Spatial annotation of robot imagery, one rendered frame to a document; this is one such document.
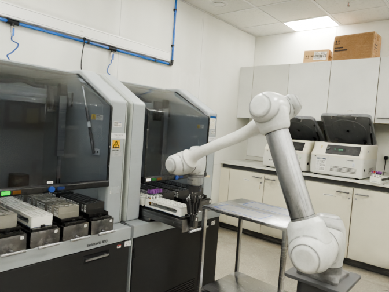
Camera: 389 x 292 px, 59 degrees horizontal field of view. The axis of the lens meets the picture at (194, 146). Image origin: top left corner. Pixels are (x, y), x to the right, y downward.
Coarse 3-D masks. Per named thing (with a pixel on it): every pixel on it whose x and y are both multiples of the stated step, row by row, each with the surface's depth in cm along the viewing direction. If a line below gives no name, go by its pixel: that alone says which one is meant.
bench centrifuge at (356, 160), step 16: (336, 128) 397; (352, 128) 385; (368, 128) 373; (320, 144) 382; (336, 144) 371; (352, 144) 362; (368, 144) 394; (320, 160) 375; (336, 160) 364; (352, 160) 354; (368, 160) 363; (352, 176) 354; (368, 176) 369
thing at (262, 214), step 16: (208, 208) 218; (224, 208) 218; (240, 208) 221; (256, 208) 224; (272, 208) 228; (240, 224) 252; (272, 224) 187; (240, 240) 254; (240, 272) 252; (208, 288) 224; (224, 288) 225; (240, 288) 227; (256, 288) 229; (272, 288) 230
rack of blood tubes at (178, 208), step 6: (156, 198) 212; (162, 198) 214; (162, 204) 200; (168, 204) 198; (174, 204) 199; (180, 204) 202; (162, 210) 200; (168, 210) 207; (174, 210) 207; (180, 210) 191; (186, 210) 195; (180, 216) 191
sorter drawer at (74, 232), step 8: (56, 224) 166; (64, 224) 163; (72, 224) 166; (80, 224) 168; (88, 224) 172; (64, 232) 162; (72, 232) 165; (80, 232) 169; (64, 240) 162; (72, 240) 161
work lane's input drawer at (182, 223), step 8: (144, 208) 209; (144, 216) 208; (152, 216) 203; (160, 216) 199; (168, 216) 194; (176, 216) 192; (184, 216) 192; (168, 224) 194; (176, 224) 191; (184, 224) 189; (192, 232) 188
